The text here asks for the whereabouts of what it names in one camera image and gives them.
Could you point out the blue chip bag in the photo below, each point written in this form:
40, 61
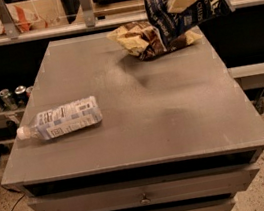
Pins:
172, 25

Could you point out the brown chip bag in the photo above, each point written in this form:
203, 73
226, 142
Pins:
143, 41

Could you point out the grey drawer cabinet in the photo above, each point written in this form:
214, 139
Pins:
168, 119

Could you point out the red soda can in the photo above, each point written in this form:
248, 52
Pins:
29, 91

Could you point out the clear plastic water bottle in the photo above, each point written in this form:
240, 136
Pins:
62, 120

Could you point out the dark blue soda can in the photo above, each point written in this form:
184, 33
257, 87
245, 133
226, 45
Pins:
20, 93

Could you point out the upper drawer with knob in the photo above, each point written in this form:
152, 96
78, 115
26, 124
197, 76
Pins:
213, 182

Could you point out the green soda can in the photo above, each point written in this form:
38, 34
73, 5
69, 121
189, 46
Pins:
8, 99

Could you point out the middle metal bracket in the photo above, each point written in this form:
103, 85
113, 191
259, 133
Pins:
87, 12

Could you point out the metal bracket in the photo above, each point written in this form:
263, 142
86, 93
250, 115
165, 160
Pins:
11, 29
87, 12

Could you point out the left metal bracket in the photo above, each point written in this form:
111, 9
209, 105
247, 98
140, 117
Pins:
11, 29

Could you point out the long metal shelf rail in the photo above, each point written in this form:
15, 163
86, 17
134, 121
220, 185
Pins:
99, 25

